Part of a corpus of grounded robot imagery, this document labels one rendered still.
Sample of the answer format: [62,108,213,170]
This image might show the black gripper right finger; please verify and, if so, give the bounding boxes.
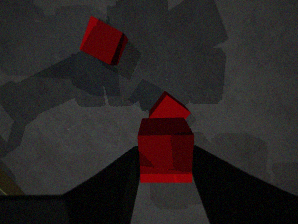
[192,145,298,224]

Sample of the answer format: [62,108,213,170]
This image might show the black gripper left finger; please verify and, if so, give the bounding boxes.
[0,146,140,224]

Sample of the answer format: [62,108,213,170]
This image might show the red cube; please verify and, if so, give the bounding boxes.
[80,15,128,65]
[137,117,194,183]
[149,91,191,119]

